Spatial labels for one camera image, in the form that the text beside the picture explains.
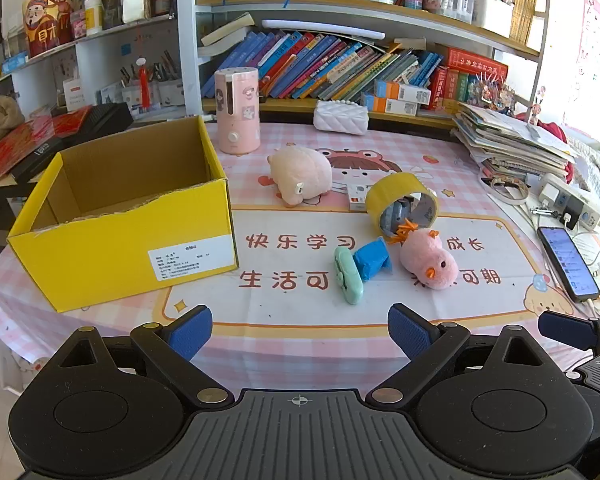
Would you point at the pink cylindrical humidifier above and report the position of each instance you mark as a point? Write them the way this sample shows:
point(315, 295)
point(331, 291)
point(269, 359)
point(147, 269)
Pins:
point(237, 110)

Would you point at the white rolled tube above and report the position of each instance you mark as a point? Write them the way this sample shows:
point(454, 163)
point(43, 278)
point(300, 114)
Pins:
point(325, 29)

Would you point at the white pen box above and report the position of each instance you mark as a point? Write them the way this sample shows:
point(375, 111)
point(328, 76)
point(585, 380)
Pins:
point(492, 15)

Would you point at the mint green plastic gadget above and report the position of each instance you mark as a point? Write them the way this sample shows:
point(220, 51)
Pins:
point(347, 280)

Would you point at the flat black box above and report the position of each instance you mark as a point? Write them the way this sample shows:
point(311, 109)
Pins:
point(42, 152)

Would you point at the beige knitted cloth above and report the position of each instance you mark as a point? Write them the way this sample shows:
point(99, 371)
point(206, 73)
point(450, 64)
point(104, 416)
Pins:
point(0, 120)

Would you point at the white red label box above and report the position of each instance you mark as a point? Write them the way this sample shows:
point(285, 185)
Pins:
point(75, 95)

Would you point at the yellow tape roll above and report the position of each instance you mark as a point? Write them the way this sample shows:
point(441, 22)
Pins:
point(385, 195)

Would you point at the white power strip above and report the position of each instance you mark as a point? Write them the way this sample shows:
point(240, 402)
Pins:
point(565, 200)

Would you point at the white plastic bottle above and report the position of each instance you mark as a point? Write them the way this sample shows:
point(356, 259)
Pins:
point(94, 17)

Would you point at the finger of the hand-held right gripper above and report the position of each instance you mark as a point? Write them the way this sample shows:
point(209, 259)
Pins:
point(562, 326)

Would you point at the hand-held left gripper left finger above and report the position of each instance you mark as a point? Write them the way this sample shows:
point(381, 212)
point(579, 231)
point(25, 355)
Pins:
point(192, 331)

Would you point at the long row of slanted books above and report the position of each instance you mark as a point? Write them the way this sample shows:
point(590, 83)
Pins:
point(305, 65)

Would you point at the white quilted purse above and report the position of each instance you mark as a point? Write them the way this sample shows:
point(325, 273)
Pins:
point(340, 119)

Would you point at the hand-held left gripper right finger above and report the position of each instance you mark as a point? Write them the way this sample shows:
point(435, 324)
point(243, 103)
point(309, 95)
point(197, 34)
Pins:
point(410, 332)

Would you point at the thick red dictionary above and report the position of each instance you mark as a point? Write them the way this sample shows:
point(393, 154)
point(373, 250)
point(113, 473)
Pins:
point(477, 64)

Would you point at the orange white carton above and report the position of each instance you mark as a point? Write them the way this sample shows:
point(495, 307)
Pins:
point(402, 91)
point(390, 106)

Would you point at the thick cream book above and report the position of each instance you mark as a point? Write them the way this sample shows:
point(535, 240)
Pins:
point(227, 35)

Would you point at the pink pig plush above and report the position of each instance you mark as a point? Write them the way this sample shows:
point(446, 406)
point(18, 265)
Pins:
point(300, 172)

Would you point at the pink chick plush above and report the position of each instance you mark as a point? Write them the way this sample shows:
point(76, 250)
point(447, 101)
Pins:
point(425, 260)

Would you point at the white wooden bookshelf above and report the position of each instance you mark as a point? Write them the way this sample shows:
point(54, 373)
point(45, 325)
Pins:
point(187, 60)

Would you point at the red gold figurine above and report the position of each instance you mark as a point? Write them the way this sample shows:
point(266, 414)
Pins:
point(47, 22)

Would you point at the black smartphone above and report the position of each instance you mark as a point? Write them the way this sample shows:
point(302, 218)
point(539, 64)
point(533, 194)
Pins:
point(567, 262)

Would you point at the red tassel ornament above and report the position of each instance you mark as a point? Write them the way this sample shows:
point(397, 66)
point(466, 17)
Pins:
point(144, 85)

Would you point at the yellow cardboard box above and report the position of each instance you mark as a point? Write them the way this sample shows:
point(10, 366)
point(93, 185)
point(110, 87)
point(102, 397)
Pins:
point(105, 255)

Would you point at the colourful paper ornament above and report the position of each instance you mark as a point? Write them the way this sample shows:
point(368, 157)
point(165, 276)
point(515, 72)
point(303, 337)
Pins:
point(492, 95)

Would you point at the pile of red packets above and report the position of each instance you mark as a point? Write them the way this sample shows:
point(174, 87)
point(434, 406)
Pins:
point(25, 145)

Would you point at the stack of paper booklets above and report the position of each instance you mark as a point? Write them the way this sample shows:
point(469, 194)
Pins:
point(505, 135)

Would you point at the white desk pen organizer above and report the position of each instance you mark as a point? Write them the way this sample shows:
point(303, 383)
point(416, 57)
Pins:
point(170, 92)

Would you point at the black keyboard piano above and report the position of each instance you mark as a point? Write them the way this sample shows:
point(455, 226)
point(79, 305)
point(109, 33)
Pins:
point(105, 117)

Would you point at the small white orange box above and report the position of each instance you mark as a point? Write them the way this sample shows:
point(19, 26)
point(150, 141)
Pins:
point(356, 200)

